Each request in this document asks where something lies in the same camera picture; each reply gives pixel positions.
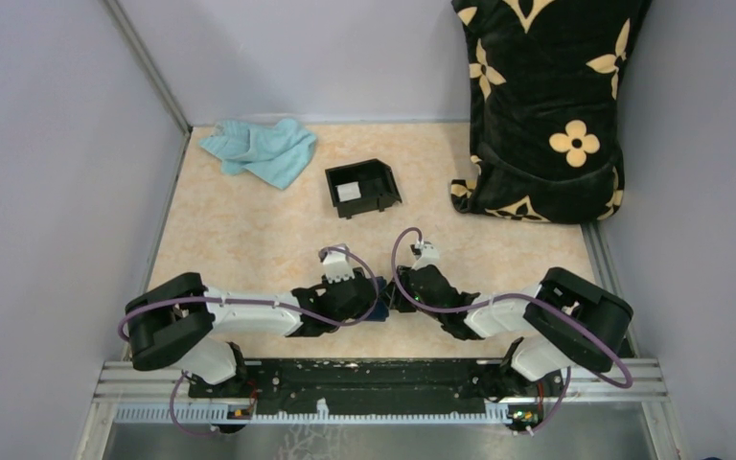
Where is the blue leather card holder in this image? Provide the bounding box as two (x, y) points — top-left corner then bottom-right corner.
(366, 276), (389, 322)

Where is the black plastic card box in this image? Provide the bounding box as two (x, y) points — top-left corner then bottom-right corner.
(325, 158), (403, 219)

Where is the grey credit card stack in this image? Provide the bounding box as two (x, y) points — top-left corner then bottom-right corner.
(335, 181), (362, 203)

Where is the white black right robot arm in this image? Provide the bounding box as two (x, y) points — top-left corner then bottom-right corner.
(384, 264), (633, 395)

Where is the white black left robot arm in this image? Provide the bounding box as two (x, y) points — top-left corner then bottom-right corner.
(118, 268), (380, 397)

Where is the light blue cloth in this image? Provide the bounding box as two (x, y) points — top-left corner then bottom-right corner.
(198, 118), (317, 190)

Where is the black floral cushion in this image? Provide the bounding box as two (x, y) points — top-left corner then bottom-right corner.
(450, 0), (650, 225)

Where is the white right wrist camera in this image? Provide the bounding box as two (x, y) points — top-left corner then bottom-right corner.
(410, 241), (440, 270)

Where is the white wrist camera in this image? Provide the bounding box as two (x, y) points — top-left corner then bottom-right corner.
(410, 241), (440, 270)
(318, 244), (354, 284)

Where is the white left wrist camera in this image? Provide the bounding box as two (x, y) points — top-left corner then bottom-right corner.
(318, 244), (354, 284)

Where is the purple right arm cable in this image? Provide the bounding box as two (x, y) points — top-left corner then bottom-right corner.
(390, 227), (634, 436)

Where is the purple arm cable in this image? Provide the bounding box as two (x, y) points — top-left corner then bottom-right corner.
(390, 227), (634, 436)
(117, 245), (382, 439)

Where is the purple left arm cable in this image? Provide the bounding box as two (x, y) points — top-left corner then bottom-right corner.
(117, 245), (382, 439)

